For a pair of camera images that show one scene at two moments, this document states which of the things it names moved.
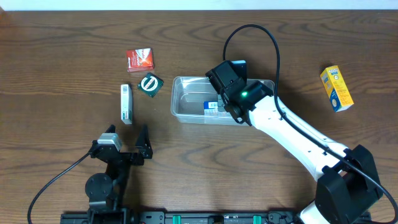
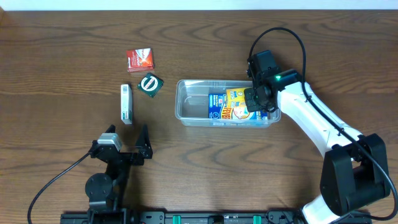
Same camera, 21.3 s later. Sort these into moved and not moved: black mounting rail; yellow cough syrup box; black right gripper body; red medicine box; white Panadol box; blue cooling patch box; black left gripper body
Moved: black right gripper body; blue cooling patch box; yellow cough syrup box
Not moved: black mounting rail; white Panadol box; red medicine box; black left gripper body
